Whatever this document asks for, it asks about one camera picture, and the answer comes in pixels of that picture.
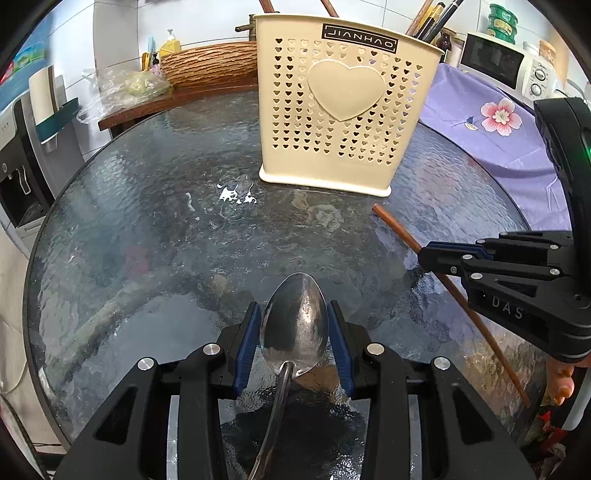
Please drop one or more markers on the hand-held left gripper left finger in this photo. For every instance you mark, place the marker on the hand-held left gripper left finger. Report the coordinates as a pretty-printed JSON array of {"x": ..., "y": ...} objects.
[{"x": 244, "y": 350}]

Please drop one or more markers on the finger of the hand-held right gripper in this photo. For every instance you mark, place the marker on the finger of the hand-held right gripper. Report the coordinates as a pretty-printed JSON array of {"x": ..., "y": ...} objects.
[
  {"x": 443, "y": 263},
  {"x": 461, "y": 248}
]

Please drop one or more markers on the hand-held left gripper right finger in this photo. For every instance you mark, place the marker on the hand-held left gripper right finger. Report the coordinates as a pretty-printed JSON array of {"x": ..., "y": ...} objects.
[{"x": 344, "y": 360}]

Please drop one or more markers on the metal spoon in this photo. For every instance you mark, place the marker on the metal spoon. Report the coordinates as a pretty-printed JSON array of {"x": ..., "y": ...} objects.
[{"x": 295, "y": 323}]

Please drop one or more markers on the cream plastic utensil holder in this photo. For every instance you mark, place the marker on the cream plastic utensil holder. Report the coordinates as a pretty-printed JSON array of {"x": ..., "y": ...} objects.
[{"x": 295, "y": 115}]

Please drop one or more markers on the person's right hand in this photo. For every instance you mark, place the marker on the person's right hand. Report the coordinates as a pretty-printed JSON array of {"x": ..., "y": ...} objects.
[{"x": 561, "y": 381}]

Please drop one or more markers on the purple floral cloth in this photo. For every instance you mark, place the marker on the purple floral cloth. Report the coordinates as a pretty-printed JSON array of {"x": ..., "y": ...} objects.
[{"x": 461, "y": 138}]

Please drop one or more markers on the white microwave oven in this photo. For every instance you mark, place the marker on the white microwave oven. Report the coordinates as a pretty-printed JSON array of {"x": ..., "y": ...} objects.
[{"x": 494, "y": 57}]

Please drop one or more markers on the green tin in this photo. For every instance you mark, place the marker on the green tin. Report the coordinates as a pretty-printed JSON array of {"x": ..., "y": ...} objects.
[
  {"x": 501, "y": 32},
  {"x": 503, "y": 13}
]

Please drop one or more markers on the brown glass bottle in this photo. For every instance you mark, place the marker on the brown glass bottle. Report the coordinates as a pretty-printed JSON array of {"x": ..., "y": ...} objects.
[{"x": 445, "y": 45}]

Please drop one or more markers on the black chopstick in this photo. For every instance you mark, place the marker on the black chopstick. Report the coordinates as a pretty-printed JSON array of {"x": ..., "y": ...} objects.
[
  {"x": 434, "y": 22},
  {"x": 450, "y": 13}
]

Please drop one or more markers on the brown wooden counter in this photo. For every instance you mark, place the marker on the brown wooden counter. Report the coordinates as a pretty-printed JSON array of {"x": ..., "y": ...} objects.
[{"x": 138, "y": 110}]

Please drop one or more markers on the woven basket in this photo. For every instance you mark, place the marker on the woven basket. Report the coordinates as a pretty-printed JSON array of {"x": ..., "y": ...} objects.
[{"x": 207, "y": 64}]

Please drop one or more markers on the clear plastic bag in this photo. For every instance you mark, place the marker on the clear plastic bag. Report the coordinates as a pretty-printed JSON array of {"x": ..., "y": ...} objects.
[{"x": 129, "y": 85}]

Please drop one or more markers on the water dispenser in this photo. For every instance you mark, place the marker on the water dispenser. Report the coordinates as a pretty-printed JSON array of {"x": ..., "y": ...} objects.
[{"x": 18, "y": 152}]

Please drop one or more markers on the brass faucet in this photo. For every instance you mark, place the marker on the brass faucet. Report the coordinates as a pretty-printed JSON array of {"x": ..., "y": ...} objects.
[{"x": 247, "y": 25}]

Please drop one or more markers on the yellow soap bottle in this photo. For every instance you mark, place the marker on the yellow soap bottle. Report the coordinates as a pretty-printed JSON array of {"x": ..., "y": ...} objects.
[{"x": 170, "y": 45}]

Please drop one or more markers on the white paper cup holder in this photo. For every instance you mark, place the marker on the white paper cup holder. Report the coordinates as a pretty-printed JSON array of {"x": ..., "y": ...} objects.
[{"x": 44, "y": 92}]

